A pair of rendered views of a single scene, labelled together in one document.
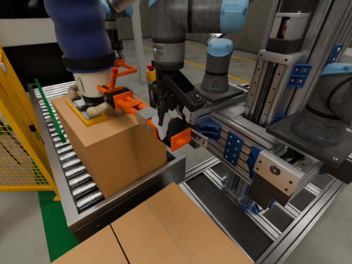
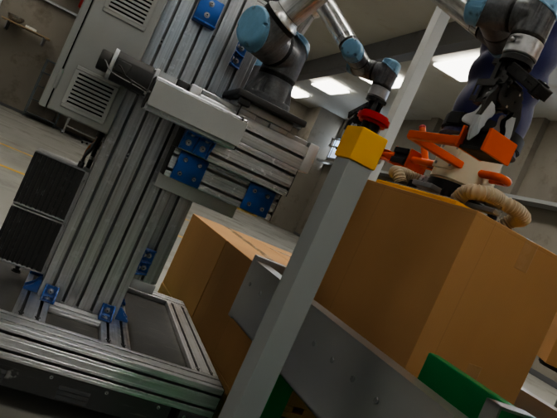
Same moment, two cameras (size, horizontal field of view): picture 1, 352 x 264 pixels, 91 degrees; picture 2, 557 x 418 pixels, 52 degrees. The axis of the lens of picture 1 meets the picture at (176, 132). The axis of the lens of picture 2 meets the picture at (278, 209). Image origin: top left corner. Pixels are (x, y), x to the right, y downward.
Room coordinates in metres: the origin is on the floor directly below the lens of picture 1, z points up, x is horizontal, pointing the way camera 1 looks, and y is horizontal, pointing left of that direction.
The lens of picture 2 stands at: (2.53, 0.38, 0.80)
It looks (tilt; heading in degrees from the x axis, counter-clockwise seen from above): 1 degrees down; 194
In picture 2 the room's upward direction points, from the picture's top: 24 degrees clockwise
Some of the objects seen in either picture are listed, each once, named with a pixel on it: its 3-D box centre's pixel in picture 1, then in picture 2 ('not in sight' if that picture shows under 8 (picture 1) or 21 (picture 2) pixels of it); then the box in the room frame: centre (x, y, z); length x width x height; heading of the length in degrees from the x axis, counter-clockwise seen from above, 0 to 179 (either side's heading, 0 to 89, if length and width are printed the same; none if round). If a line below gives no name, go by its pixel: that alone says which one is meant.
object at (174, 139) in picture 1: (172, 133); not in sight; (0.42, 0.01, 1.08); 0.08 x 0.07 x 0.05; 42
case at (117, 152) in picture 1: (110, 133); (415, 277); (0.87, 0.41, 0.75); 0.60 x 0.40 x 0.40; 42
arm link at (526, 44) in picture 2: (110, 25); (520, 51); (1.25, 0.40, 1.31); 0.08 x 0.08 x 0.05
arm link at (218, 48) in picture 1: (218, 55); (285, 54); (0.91, -0.21, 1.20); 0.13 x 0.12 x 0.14; 161
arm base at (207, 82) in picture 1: (215, 79); (270, 90); (0.90, -0.21, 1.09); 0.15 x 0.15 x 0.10
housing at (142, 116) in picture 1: (148, 117); not in sight; (0.52, 0.10, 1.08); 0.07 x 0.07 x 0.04; 42
